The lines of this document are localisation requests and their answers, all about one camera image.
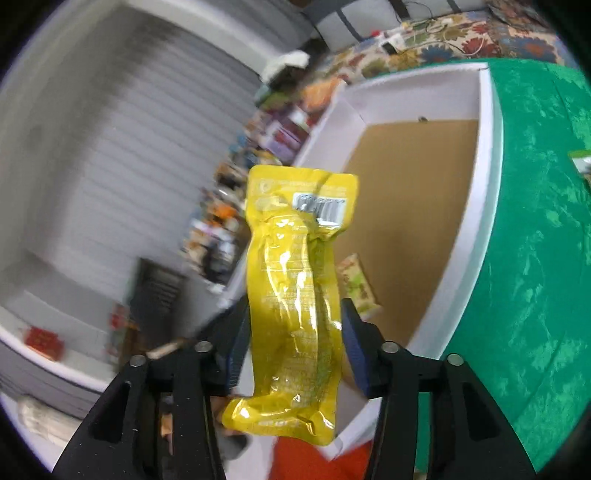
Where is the long yellow snack packet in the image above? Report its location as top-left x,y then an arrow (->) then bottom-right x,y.
222,165 -> 359,446

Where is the green tablecloth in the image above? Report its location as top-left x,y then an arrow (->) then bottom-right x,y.
447,59 -> 590,468

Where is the green snack packet in box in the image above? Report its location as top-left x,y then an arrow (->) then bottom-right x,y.
337,253 -> 382,321

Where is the white cardboard box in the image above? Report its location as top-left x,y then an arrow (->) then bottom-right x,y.
289,62 -> 503,456

